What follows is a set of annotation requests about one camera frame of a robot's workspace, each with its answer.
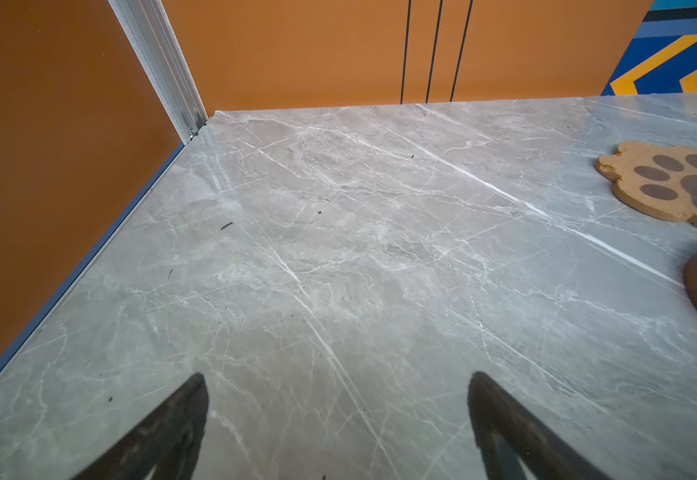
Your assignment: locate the aluminium corner post left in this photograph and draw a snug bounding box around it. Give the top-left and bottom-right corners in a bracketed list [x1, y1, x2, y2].
[108, 0, 208, 144]

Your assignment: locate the paw shaped cork coaster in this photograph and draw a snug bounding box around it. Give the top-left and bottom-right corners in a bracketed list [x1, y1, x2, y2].
[594, 141, 697, 227]

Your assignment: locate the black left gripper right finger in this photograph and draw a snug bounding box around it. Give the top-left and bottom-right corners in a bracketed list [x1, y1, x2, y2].
[467, 372, 608, 479]

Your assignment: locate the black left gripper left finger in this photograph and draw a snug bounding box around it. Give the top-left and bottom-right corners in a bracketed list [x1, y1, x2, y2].
[76, 373, 208, 479]

